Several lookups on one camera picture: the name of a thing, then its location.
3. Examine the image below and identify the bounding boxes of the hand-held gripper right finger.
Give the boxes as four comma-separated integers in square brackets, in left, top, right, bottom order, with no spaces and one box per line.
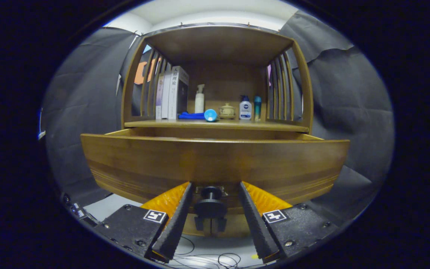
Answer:
[237,181,342,263]

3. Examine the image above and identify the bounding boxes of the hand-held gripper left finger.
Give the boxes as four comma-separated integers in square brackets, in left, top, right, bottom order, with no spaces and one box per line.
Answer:
[93,181,195,263]

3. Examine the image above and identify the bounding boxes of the black drawer knob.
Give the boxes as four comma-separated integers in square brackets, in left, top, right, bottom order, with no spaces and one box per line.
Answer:
[194,186,228,219]

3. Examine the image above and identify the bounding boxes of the wooden drawer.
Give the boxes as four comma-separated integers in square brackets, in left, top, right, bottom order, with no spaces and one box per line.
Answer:
[81,127,350,215]

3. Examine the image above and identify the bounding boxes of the wooden cabinet door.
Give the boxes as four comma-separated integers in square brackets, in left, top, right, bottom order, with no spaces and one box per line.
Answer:
[211,214,253,238]
[183,214,211,236]

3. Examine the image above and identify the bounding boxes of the wooden countertop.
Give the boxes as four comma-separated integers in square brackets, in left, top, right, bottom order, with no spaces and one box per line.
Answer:
[124,112,309,133]

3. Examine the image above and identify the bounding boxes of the wooden cabinet with slatted shelf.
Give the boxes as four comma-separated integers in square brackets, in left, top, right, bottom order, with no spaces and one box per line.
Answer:
[121,24,314,238]

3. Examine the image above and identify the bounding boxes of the black electronics box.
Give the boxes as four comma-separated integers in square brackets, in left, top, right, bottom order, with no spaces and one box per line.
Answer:
[61,192,100,228]

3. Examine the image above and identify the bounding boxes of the blue cloth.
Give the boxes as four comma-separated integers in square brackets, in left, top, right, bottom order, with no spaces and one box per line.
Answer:
[178,111,205,120]

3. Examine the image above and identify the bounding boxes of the white lotion bottle blue cap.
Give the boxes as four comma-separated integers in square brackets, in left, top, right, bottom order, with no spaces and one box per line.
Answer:
[239,95,252,120]

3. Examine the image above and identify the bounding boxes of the beige lidded tea bowl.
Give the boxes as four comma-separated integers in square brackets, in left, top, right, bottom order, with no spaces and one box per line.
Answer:
[219,103,236,119]

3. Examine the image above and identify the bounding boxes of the white pump bottle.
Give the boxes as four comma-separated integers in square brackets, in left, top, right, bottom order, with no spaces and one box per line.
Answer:
[194,84,205,114]

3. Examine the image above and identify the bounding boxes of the pale purple book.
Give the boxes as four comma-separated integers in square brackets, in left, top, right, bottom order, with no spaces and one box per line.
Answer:
[155,73,164,120]

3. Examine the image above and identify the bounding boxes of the thin white book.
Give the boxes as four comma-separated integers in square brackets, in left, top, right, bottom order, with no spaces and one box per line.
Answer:
[162,71,172,120]

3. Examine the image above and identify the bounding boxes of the white book with dark cover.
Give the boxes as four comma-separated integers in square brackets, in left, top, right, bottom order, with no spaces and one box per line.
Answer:
[168,66,189,120]

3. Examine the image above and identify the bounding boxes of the floor cables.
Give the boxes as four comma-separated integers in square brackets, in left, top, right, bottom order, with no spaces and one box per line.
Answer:
[163,235,264,269]

